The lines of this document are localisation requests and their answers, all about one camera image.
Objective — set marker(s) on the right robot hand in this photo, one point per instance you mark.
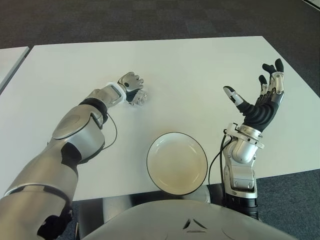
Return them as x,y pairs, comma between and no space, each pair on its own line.
260,110

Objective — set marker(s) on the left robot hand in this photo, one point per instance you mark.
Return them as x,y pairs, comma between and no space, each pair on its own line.
131,83

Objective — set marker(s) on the clear water bottle blue cap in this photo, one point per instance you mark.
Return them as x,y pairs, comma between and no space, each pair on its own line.
140,98

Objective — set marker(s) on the white plate black rim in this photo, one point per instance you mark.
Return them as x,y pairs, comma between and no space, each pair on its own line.
175,167

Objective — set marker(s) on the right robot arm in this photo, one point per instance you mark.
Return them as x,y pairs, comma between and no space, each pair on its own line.
240,160

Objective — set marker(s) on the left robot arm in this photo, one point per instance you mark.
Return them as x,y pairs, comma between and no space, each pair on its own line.
62,150

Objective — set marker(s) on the dark table leg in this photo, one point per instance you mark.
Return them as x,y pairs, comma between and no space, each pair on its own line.
217,195

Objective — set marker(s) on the white panel with black edge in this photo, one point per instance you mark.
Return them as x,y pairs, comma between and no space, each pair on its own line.
313,2

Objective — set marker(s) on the white side table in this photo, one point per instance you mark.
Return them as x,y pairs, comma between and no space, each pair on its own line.
10,62

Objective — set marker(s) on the grey robot torso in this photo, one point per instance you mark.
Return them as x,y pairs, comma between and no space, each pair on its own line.
175,220

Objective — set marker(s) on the white round pedestal base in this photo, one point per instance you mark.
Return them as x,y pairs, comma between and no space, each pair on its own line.
203,193

